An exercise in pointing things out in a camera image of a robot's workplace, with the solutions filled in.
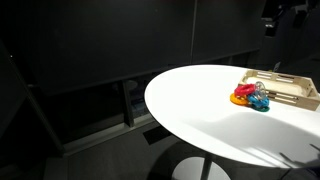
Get clear glass cup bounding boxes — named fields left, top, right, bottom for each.
left=254, top=80, right=269, bottom=101

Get white table pedestal base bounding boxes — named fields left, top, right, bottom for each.
left=171, top=154, right=232, bottom=180

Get wooden slatted tray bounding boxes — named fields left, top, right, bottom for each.
left=238, top=69, right=320, bottom=112

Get red plastic ring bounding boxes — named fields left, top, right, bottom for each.
left=233, top=83, right=257, bottom=98

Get green plastic ring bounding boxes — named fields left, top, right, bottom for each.
left=251, top=103, right=271, bottom=113

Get orange plastic ring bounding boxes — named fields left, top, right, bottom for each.
left=229, top=92, right=251, bottom=107

